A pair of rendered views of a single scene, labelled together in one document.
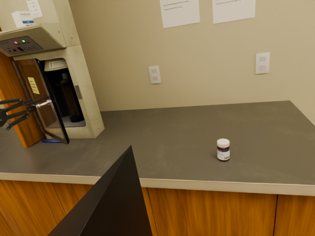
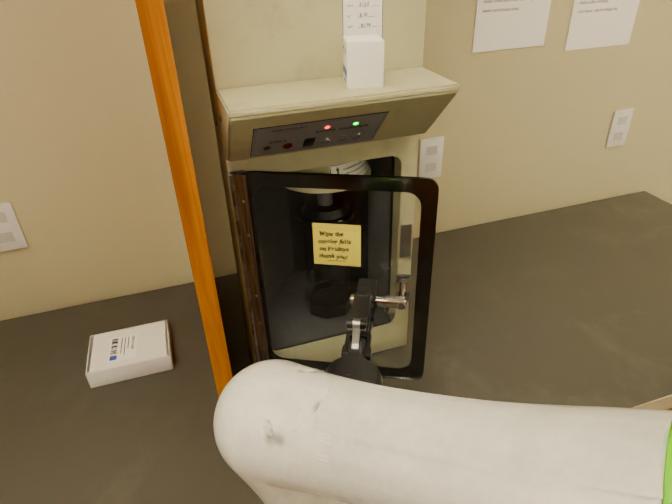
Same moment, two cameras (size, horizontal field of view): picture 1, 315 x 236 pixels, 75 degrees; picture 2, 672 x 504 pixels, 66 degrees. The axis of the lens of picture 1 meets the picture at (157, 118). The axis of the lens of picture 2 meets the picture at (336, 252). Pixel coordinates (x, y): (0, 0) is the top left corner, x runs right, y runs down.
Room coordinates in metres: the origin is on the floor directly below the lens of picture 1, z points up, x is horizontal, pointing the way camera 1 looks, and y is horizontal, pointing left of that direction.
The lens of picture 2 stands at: (0.39, 0.94, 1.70)
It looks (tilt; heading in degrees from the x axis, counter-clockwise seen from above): 32 degrees down; 325
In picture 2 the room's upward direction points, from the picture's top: 2 degrees counter-clockwise
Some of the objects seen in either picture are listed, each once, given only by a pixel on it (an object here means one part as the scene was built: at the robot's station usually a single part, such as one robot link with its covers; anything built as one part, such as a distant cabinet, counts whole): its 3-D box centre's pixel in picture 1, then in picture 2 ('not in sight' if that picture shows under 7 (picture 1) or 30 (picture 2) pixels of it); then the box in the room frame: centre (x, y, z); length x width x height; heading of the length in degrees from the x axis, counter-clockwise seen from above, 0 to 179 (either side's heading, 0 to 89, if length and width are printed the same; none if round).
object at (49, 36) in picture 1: (24, 41); (338, 122); (0.98, 0.52, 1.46); 0.32 x 0.11 x 0.10; 73
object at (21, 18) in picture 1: (23, 19); (363, 61); (0.97, 0.48, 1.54); 0.05 x 0.05 x 0.06; 59
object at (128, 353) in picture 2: not in sight; (131, 352); (1.30, 0.83, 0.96); 0.16 x 0.12 x 0.04; 72
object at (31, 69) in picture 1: (41, 101); (337, 285); (0.97, 0.54, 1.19); 0.30 x 0.01 x 0.40; 45
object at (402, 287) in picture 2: (39, 103); (380, 294); (0.89, 0.51, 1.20); 0.10 x 0.05 x 0.03; 45
